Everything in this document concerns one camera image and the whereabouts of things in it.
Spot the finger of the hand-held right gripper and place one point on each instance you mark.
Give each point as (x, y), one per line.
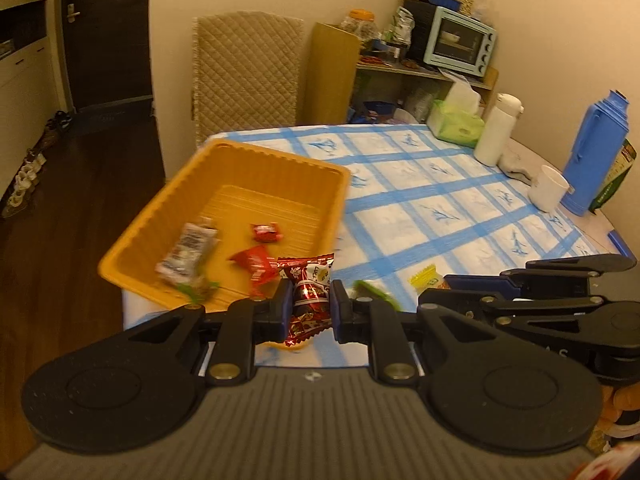
(480, 284)
(450, 305)

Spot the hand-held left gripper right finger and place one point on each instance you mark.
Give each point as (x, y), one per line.
(340, 310)

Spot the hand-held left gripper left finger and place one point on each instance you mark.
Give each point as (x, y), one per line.
(286, 306)

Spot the dark red candy packet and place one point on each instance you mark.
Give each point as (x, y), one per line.
(306, 300)

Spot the yellow candy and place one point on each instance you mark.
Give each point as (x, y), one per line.
(425, 277)

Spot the small red candy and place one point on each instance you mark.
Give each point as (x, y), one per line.
(265, 232)

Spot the grey snack bar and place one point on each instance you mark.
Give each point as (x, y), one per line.
(187, 250)

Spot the orange plastic basket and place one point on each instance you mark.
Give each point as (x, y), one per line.
(280, 180)

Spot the person's right hand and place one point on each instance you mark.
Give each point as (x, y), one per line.
(624, 399)

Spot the person's printed clothing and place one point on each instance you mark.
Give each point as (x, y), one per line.
(620, 450)

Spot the blue checked tablecloth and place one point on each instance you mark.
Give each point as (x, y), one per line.
(425, 195)

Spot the blue box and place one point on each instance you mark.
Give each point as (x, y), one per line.
(619, 242)

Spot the white cup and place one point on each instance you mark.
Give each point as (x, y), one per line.
(547, 190)

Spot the grey cloth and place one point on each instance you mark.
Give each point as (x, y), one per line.
(515, 160)

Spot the white thermos bottle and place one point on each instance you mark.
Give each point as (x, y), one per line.
(492, 130)

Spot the green tissue pack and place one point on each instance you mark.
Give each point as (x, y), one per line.
(455, 127)

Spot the green printed bag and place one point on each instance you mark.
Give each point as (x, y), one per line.
(612, 180)

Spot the blue thermos jug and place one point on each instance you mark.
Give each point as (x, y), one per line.
(595, 160)

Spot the quilted beige chair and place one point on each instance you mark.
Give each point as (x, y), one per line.
(245, 75)

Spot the wooden shelf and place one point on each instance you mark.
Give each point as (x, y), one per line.
(327, 75)

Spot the light green toaster oven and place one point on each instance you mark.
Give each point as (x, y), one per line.
(460, 42)

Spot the clear plastic bag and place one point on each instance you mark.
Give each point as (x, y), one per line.
(402, 25)

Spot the jar with orange lid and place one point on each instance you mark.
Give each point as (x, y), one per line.
(360, 22)

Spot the row of shoes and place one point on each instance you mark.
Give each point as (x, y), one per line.
(30, 170)

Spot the dark door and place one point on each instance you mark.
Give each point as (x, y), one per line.
(110, 35)

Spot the light grey cabinet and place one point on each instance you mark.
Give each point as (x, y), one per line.
(25, 85)

